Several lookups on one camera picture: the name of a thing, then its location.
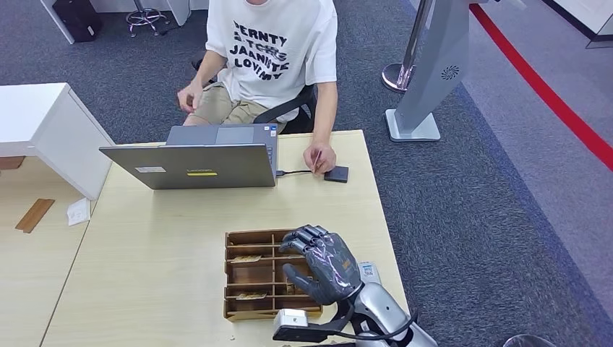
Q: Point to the person's right hand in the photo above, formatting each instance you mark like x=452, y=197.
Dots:
x=190, y=97

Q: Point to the person's left hand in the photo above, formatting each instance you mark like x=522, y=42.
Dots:
x=325, y=160

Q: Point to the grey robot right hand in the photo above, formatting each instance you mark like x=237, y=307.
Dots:
x=330, y=268

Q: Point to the gold picture ID card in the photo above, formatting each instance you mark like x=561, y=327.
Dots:
x=317, y=162

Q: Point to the gold room key card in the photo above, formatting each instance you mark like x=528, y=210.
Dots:
x=290, y=289

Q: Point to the person's left forearm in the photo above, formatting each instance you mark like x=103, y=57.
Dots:
x=326, y=112

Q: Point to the person's right forearm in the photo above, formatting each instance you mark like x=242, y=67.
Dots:
x=208, y=71

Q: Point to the white grey card reader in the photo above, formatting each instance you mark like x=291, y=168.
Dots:
x=369, y=273

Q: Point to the brown wooden card organizer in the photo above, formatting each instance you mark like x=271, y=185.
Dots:
x=254, y=280

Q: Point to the gold card lying flat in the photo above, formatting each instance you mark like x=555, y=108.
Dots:
x=250, y=296
x=245, y=259

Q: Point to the person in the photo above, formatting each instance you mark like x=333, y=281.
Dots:
x=273, y=52

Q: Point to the small black square device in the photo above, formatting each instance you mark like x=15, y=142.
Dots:
x=336, y=174

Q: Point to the black office chair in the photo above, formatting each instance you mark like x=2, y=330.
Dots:
x=297, y=120

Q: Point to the grey laptop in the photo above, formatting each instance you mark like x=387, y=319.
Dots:
x=191, y=165

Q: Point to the chrome stool base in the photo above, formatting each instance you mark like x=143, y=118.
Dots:
x=143, y=15

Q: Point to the white office desk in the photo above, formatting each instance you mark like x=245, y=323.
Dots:
x=110, y=4

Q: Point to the black computer tower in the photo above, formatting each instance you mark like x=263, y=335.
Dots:
x=76, y=16

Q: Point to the white cabinet desk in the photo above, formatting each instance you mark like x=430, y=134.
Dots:
x=48, y=124

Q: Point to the grey kiosk stand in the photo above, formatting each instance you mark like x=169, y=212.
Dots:
x=440, y=52

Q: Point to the white paper slip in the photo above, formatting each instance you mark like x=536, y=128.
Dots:
x=78, y=212

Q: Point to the brown wooden block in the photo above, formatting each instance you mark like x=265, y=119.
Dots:
x=10, y=163

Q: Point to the brown wooden strip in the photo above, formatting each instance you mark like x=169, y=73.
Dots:
x=34, y=215

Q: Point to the dark round robot part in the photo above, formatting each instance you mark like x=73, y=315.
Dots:
x=529, y=342

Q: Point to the white cabinet with dark base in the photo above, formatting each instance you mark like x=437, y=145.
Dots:
x=589, y=12

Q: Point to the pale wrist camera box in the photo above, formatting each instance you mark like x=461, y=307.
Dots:
x=290, y=319

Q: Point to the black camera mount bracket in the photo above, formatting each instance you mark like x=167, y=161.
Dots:
x=316, y=334

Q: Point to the chrome stanchion post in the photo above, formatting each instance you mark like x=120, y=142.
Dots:
x=400, y=76

